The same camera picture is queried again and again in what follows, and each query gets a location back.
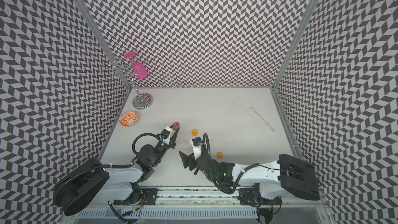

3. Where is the aluminium corner post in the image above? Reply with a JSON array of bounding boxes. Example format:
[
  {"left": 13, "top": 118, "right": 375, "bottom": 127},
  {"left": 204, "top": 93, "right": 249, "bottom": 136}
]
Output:
[
  {"left": 272, "top": 0, "right": 320, "bottom": 91},
  {"left": 73, "top": 0, "right": 131, "bottom": 91}
]

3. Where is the pink plastic wine glass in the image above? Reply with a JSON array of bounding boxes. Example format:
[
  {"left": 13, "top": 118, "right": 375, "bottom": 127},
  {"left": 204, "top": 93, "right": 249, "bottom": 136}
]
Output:
[{"left": 124, "top": 51, "right": 148, "bottom": 79}]

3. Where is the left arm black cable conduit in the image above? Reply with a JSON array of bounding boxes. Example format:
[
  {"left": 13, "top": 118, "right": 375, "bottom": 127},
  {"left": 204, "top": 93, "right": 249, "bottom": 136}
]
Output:
[{"left": 132, "top": 132, "right": 161, "bottom": 156}]

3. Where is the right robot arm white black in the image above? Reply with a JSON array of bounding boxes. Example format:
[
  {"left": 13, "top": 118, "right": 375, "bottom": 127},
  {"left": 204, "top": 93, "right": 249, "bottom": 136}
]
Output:
[{"left": 179, "top": 152, "right": 321, "bottom": 205}]

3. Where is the aluminium corner post left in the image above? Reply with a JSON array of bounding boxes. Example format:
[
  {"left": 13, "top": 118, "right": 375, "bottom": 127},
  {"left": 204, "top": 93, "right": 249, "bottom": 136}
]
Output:
[{"left": 73, "top": 0, "right": 131, "bottom": 91}]

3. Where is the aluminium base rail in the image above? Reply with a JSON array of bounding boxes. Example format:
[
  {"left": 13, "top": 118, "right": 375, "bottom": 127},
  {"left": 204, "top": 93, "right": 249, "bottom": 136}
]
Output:
[{"left": 66, "top": 186, "right": 330, "bottom": 209}]

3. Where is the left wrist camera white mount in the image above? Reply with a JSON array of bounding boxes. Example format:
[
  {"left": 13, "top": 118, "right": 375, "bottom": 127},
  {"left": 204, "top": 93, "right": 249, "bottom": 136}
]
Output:
[{"left": 160, "top": 127, "right": 175, "bottom": 146}]

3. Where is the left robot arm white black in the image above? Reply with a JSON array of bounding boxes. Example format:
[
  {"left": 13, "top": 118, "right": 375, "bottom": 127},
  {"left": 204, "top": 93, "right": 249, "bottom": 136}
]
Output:
[{"left": 53, "top": 122, "right": 180, "bottom": 216}]

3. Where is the pink paint jar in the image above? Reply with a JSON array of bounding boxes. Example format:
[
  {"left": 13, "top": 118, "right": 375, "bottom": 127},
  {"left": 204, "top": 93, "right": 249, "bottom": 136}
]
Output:
[{"left": 172, "top": 121, "right": 180, "bottom": 131}]

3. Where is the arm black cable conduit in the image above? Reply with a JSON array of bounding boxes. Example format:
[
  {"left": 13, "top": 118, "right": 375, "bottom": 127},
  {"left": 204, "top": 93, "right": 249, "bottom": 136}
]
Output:
[
  {"left": 201, "top": 133, "right": 243, "bottom": 195},
  {"left": 132, "top": 132, "right": 161, "bottom": 156}
]

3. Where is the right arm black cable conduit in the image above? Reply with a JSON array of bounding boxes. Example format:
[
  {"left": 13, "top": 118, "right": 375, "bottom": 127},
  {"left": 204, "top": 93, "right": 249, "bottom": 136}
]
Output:
[{"left": 201, "top": 133, "right": 243, "bottom": 195}]

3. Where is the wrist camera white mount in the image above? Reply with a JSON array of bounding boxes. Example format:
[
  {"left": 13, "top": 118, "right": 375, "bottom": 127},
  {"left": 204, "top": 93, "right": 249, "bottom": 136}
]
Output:
[
  {"left": 160, "top": 127, "right": 175, "bottom": 146},
  {"left": 190, "top": 136, "right": 203, "bottom": 160}
]

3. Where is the chrome glass holder stand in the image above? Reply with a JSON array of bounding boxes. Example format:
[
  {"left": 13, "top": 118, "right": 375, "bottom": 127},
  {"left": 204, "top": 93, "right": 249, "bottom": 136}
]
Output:
[{"left": 103, "top": 56, "right": 153, "bottom": 111}]

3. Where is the orange patterned ceramic bowl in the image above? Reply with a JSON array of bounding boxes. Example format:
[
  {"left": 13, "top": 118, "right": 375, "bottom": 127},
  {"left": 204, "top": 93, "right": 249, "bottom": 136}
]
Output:
[{"left": 119, "top": 111, "right": 139, "bottom": 127}]

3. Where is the aluminium corner post right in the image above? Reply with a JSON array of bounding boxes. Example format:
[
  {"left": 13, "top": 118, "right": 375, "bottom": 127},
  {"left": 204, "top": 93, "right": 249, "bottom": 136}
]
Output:
[{"left": 272, "top": 0, "right": 320, "bottom": 91}]

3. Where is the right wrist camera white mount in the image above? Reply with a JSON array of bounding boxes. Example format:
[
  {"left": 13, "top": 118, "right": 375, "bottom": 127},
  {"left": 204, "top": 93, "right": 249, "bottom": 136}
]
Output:
[{"left": 190, "top": 136, "right": 203, "bottom": 160}]

